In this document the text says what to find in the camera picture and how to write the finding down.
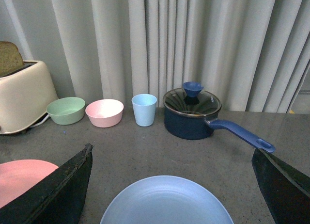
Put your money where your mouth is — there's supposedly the pink bowl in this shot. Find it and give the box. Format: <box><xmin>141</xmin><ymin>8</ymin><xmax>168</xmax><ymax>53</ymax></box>
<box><xmin>85</xmin><ymin>99</ymin><xmax>124</xmax><ymax>128</ymax></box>

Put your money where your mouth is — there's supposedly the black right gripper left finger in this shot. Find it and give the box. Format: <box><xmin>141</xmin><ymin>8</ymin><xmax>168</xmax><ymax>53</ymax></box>
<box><xmin>0</xmin><ymin>144</ymin><xmax>93</xmax><ymax>224</ymax></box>

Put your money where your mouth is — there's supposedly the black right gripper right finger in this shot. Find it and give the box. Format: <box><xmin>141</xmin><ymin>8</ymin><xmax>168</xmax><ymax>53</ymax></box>
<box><xmin>251</xmin><ymin>149</ymin><xmax>310</xmax><ymax>224</ymax></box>

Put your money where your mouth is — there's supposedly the light blue cup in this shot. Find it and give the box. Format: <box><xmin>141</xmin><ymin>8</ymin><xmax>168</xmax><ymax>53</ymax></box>
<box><xmin>131</xmin><ymin>94</ymin><xmax>157</xmax><ymax>127</ymax></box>

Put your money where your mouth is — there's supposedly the cream toaster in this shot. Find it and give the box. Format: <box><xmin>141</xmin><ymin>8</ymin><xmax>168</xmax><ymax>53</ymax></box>
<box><xmin>0</xmin><ymin>61</ymin><xmax>58</xmax><ymax>135</ymax></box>

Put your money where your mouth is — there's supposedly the brown bread slice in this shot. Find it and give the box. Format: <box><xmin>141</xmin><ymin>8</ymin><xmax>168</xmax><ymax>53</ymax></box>
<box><xmin>0</xmin><ymin>41</ymin><xmax>24</xmax><ymax>77</ymax></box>

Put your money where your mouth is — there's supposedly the glass pot lid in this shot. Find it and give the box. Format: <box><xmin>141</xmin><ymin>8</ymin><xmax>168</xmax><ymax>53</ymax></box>
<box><xmin>163</xmin><ymin>82</ymin><xmax>221</xmax><ymax>117</ymax></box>

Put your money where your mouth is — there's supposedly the white toaster cable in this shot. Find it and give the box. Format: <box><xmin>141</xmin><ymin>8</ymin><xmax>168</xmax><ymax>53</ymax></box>
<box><xmin>30</xmin><ymin>113</ymin><xmax>50</xmax><ymax>128</ymax></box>

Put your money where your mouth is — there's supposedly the dark blue saucepan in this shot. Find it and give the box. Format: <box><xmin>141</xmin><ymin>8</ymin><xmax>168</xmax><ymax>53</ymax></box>
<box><xmin>164</xmin><ymin>107</ymin><xmax>276</xmax><ymax>153</ymax></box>

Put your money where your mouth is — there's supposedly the green bowl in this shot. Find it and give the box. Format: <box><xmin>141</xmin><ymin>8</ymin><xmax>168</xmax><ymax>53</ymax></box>
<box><xmin>46</xmin><ymin>97</ymin><xmax>86</xmax><ymax>125</ymax></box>

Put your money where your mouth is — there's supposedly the grey curtain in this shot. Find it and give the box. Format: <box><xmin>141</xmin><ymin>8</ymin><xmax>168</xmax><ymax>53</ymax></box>
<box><xmin>0</xmin><ymin>0</ymin><xmax>310</xmax><ymax>113</ymax></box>

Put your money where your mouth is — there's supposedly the light blue plate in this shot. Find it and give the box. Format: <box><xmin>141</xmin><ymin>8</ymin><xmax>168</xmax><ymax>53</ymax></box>
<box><xmin>101</xmin><ymin>176</ymin><xmax>233</xmax><ymax>224</ymax></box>

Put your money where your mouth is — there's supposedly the pink plate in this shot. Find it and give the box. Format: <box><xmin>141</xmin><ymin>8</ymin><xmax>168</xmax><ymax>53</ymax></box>
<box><xmin>0</xmin><ymin>159</ymin><xmax>58</xmax><ymax>207</ymax></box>

